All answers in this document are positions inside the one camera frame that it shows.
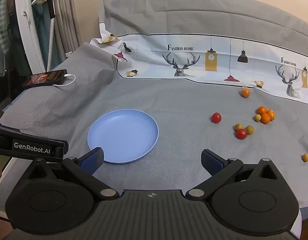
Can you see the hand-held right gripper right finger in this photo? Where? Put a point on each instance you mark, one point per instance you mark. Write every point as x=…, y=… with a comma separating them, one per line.
x=214, y=163

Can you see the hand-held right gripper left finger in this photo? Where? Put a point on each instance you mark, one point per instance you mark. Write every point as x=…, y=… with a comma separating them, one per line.
x=94, y=158

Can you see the blue plate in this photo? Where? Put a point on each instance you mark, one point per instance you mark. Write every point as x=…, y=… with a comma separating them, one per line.
x=122, y=135

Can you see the red cherry tomato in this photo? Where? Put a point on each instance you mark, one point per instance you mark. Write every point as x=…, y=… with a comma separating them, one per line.
x=216, y=117
x=241, y=133

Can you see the small green fruit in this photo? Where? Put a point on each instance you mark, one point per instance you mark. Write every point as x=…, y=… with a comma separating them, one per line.
x=250, y=129
x=257, y=117
x=305, y=157
x=238, y=126

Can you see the small orange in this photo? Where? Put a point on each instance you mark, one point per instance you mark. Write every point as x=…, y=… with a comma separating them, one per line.
x=262, y=110
x=265, y=118
x=245, y=92
x=271, y=114

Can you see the black smartphone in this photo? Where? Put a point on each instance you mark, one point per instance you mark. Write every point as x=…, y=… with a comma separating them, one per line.
x=45, y=78

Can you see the teal hanging cloth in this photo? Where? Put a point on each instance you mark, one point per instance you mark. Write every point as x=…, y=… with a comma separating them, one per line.
x=42, y=32

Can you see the white printed cloth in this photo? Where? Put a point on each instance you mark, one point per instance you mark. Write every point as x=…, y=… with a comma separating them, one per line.
x=156, y=60

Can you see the grey curtain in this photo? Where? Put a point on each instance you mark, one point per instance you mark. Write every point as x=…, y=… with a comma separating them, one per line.
x=67, y=22

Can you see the white rack frame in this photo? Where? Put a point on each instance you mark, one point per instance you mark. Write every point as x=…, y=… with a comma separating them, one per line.
x=27, y=30

